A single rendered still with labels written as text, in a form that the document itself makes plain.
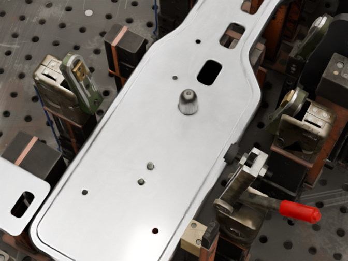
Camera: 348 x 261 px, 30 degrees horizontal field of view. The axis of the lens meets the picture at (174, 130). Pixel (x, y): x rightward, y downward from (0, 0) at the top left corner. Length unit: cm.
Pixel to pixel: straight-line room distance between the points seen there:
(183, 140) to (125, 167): 11
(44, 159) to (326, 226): 59
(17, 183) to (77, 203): 10
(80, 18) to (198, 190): 67
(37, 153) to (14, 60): 47
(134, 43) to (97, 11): 42
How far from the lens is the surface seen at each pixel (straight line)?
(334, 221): 138
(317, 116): 104
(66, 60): 102
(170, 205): 103
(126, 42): 118
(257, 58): 117
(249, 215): 98
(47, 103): 117
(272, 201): 93
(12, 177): 108
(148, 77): 113
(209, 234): 82
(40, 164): 110
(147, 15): 157
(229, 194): 92
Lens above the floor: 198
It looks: 65 degrees down
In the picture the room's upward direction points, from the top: 1 degrees counter-clockwise
